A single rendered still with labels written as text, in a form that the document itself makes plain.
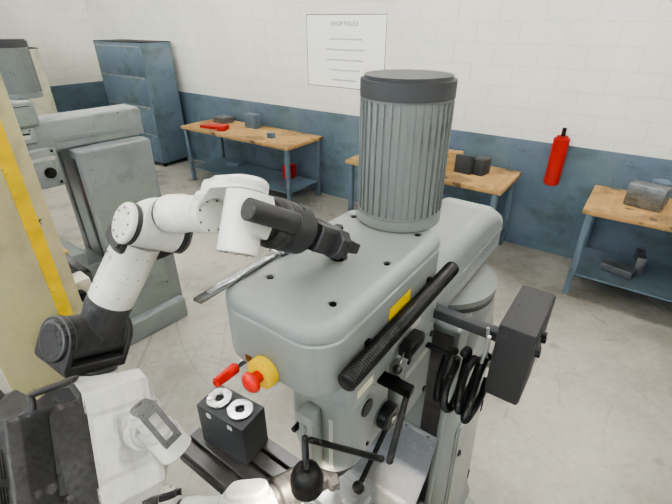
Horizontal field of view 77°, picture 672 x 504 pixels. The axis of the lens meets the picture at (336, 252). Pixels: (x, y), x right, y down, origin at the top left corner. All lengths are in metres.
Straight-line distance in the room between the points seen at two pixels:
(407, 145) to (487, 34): 4.20
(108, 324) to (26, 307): 1.55
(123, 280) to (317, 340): 0.42
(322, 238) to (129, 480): 0.60
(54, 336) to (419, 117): 0.82
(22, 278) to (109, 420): 1.54
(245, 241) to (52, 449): 0.51
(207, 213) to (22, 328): 1.89
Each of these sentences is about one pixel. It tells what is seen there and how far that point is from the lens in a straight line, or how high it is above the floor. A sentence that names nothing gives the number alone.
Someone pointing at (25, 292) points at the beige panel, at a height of 1.18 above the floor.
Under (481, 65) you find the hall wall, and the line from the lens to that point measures 5.07.
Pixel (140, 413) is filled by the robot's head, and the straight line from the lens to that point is 0.87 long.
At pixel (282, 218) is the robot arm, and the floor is 2.05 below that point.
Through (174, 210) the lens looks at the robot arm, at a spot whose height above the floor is 2.02.
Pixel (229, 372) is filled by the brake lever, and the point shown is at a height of 1.71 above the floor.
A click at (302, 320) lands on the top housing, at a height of 1.89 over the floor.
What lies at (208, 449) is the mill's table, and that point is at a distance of 1.80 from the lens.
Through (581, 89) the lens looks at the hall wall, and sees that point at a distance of 4.87.
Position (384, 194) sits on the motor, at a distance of 0.92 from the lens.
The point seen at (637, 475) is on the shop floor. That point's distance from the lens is 3.26.
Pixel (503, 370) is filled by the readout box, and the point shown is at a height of 1.61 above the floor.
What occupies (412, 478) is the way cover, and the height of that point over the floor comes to 0.91.
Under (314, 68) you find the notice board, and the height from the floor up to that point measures 1.74.
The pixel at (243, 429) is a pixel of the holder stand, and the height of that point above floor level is 1.09.
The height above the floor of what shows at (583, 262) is 0.23.
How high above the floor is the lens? 2.31
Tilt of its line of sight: 29 degrees down
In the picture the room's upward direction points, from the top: straight up
